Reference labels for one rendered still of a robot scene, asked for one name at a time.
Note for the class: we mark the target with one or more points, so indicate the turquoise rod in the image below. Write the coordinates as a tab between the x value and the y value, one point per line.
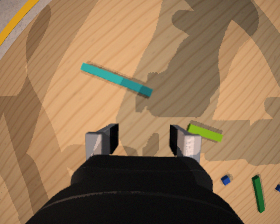
117	79

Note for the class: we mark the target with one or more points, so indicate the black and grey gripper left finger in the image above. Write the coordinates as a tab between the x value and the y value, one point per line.
104	141

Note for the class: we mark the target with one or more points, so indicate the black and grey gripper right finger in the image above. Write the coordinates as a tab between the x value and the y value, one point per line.
184	144

